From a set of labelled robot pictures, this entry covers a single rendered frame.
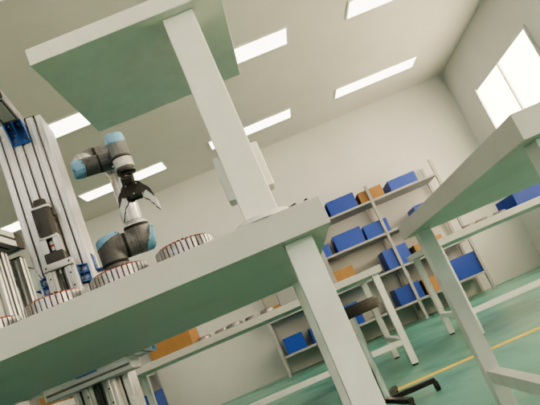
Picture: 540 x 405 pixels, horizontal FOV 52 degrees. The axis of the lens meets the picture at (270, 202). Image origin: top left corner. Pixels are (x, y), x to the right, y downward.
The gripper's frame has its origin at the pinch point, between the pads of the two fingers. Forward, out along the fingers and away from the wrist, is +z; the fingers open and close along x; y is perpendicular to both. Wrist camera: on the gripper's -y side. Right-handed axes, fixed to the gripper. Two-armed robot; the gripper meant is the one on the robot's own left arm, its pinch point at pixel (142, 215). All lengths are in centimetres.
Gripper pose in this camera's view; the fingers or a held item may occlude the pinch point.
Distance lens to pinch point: 208.4
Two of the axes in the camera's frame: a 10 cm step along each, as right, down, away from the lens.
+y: -0.9, 2.7, 9.6
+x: -9.2, 3.5, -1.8
